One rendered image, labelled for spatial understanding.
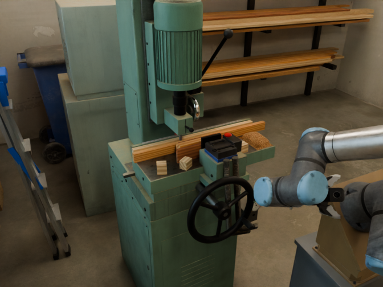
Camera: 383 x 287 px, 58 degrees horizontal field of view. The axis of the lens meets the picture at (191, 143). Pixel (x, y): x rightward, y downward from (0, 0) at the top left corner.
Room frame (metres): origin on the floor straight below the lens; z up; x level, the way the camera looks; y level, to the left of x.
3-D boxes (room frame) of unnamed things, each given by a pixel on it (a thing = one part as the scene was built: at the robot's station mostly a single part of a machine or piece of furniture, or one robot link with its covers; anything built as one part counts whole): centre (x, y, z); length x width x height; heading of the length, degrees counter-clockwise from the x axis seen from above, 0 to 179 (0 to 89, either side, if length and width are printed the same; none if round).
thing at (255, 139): (1.39, -0.29, 0.92); 0.14 x 0.09 x 0.04; 28
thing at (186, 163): (1.17, 0.02, 0.92); 0.04 x 0.03 x 0.04; 148
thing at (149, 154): (1.37, -0.06, 0.92); 0.67 x 0.02 x 0.04; 118
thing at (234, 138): (1.19, -0.13, 0.99); 0.13 x 0.11 x 0.06; 118
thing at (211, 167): (1.19, -0.12, 0.92); 0.15 x 0.13 x 0.09; 118
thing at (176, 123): (1.33, 0.05, 1.03); 0.14 x 0.07 x 0.09; 28
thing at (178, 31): (1.31, 0.05, 1.35); 0.18 x 0.18 x 0.31
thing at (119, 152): (1.42, 0.10, 0.76); 0.57 x 0.45 x 0.09; 28
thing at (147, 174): (1.26, -0.08, 0.87); 0.61 x 0.30 x 0.06; 118
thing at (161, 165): (1.13, 0.12, 0.92); 0.04 x 0.04 x 0.04; 7
